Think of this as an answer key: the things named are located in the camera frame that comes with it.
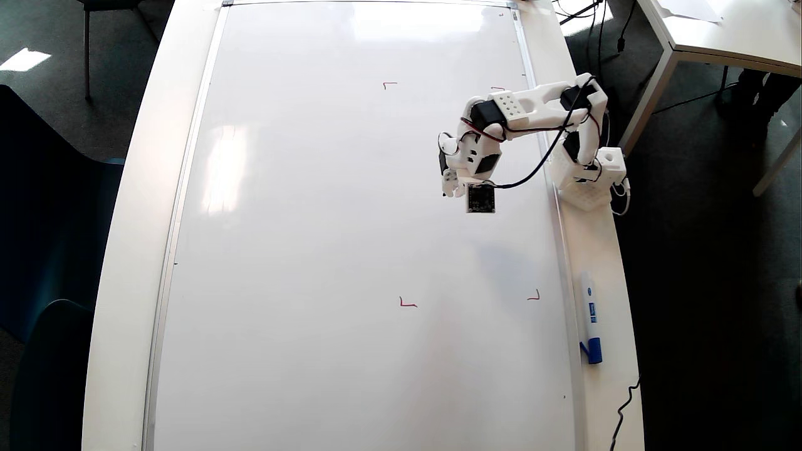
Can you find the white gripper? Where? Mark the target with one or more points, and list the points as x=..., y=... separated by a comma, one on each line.
x=449, y=183

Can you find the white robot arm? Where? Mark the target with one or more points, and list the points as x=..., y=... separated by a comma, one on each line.
x=545, y=97

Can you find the blue and white marker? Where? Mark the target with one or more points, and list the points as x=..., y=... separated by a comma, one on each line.
x=590, y=313

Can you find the white side table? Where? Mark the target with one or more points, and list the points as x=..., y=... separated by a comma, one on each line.
x=739, y=31

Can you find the dark chair with metal legs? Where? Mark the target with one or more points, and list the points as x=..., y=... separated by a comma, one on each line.
x=113, y=3

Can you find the large dark blue chair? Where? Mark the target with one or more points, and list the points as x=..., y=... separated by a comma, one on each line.
x=50, y=219

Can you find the black wrist camera board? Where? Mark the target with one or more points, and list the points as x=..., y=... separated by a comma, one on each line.
x=480, y=199

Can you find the white honeycomb base mount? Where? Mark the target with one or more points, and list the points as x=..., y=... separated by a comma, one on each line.
x=586, y=197

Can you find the white whiteboard with metal frame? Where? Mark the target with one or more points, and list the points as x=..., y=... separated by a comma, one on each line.
x=313, y=250

